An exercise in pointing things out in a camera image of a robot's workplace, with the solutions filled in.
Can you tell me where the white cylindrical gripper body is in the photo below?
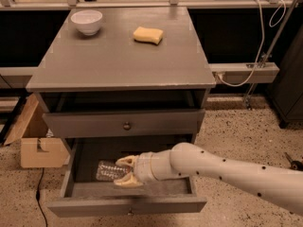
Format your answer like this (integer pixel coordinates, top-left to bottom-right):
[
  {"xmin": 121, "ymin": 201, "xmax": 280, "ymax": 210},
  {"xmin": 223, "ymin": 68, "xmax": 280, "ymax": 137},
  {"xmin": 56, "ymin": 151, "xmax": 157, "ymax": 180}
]
[{"xmin": 134, "ymin": 150, "xmax": 173, "ymax": 183}]

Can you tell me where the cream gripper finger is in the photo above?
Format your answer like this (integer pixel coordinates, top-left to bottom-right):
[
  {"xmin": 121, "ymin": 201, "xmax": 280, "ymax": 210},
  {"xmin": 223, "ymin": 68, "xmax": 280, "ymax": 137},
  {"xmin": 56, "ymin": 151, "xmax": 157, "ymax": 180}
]
[
  {"xmin": 114, "ymin": 172, "xmax": 142, "ymax": 187},
  {"xmin": 116, "ymin": 155, "xmax": 138, "ymax": 168}
]

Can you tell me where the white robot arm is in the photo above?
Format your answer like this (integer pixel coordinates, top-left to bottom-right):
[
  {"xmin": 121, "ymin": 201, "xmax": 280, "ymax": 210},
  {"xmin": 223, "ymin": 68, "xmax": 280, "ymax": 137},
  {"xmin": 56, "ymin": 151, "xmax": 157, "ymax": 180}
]
[{"xmin": 115, "ymin": 143, "xmax": 303, "ymax": 216}]

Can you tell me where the open grey bottom drawer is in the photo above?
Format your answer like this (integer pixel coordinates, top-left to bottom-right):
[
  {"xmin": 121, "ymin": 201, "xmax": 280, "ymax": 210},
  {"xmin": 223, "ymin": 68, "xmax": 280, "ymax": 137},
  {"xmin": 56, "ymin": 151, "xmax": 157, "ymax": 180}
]
[{"xmin": 47, "ymin": 135, "xmax": 206, "ymax": 218}]

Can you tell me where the grey wooden drawer cabinet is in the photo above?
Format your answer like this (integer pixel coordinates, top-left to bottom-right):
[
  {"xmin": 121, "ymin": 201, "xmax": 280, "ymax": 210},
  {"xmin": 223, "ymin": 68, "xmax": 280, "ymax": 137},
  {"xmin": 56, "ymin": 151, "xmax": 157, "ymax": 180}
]
[{"xmin": 26, "ymin": 6, "xmax": 218, "ymax": 149}]

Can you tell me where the dark cabinet at right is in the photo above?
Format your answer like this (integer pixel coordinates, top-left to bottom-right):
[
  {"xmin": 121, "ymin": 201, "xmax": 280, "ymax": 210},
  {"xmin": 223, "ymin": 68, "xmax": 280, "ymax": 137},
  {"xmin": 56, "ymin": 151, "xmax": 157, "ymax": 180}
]
[{"xmin": 268, "ymin": 26, "xmax": 303, "ymax": 129}]

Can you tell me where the brown cardboard box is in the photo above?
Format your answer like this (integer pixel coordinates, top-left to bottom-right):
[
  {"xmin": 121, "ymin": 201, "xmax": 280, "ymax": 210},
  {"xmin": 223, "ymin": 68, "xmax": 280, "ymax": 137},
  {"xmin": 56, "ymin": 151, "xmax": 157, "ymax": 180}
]
[{"xmin": 4, "ymin": 95, "xmax": 70, "ymax": 168}]

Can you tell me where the black floor cable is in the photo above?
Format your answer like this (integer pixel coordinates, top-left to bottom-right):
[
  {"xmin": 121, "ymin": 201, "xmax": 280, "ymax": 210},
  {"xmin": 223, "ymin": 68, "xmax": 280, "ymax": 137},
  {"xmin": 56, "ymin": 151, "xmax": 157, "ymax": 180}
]
[{"xmin": 35, "ymin": 167, "xmax": 49, "ymax": 227}]

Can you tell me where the white ceramic bowl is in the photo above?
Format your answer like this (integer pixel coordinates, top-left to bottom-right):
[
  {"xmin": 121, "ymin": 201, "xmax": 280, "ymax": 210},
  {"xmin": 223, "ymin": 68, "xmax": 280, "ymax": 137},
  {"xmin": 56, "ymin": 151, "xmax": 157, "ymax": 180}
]
[{"xmin": 71, "ymin": 9, "xmax": 103, "ymax": 35}]

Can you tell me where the white hanging cable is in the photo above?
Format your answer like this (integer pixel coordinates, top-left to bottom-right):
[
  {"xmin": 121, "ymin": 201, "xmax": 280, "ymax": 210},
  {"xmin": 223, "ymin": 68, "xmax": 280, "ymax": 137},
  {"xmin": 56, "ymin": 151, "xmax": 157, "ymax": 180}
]
[{"xmin": 216, "ymin": 0, "xmax": 288, "ymax": 88}]

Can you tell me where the yellow sponge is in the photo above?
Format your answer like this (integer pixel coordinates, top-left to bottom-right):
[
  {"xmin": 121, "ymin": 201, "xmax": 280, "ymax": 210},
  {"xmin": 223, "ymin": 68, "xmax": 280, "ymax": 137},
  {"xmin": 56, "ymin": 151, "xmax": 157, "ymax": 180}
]
[{"xmin": 133, "ymin": 26, "xmax": 164, "ymax": 44}]

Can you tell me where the grey metal wall rail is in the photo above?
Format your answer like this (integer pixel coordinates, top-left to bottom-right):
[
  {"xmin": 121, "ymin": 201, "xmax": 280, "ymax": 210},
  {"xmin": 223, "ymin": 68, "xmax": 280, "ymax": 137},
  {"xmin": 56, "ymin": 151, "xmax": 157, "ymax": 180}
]
[{"xmin": 209, "ymin": 62, "xmax": 279, "ymax": 85}]

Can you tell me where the clear plastic water bottle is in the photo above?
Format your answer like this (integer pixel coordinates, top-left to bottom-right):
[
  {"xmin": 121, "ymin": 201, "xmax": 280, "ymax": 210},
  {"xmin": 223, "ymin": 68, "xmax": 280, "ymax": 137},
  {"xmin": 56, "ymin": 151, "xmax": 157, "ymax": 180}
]
[{"xmin": 96, "ymin": 161, "xmax": 130, "ymax": 182}]

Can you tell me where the closed grey middle drawer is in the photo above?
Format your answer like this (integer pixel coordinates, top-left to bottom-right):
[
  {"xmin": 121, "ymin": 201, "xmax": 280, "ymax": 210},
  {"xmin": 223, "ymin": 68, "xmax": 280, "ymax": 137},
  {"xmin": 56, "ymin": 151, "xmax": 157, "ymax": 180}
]
[{"xmin": 43, "ymin": 109, "xmax": 205, "ymax": 138}]

